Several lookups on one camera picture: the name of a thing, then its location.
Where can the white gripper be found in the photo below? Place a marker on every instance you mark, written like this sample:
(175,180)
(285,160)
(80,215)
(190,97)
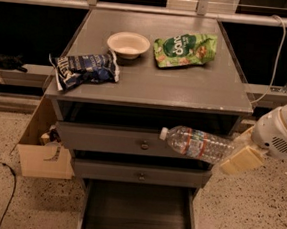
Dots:
(270,133)

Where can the clear plastic water bottle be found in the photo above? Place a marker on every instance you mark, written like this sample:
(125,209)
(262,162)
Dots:
(197,144)

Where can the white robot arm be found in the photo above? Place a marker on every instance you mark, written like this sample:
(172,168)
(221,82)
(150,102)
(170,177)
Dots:
(267,137)

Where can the grey drawer cabinet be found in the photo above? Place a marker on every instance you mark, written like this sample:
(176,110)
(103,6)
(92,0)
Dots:
(210,98)

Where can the grey open bottom drawer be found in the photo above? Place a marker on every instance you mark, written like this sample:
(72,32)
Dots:
(124,205)

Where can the grey middle drawer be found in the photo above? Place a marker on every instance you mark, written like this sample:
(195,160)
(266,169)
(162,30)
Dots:
(135,173)

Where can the grey top drawer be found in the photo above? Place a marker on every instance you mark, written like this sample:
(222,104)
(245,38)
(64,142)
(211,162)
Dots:
(82,136)

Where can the green snack bag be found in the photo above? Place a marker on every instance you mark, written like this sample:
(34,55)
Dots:
(185,50)

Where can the white paper bowl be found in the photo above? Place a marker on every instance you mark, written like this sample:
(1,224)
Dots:
(128,45)

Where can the blue chip bag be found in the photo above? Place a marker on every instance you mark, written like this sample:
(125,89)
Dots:
(72,71)

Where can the cardboard box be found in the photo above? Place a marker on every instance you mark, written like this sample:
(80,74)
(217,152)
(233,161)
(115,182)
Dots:
(39,157)

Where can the metal railing frame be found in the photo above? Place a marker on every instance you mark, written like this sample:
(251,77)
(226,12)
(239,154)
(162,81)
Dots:
(221,11)

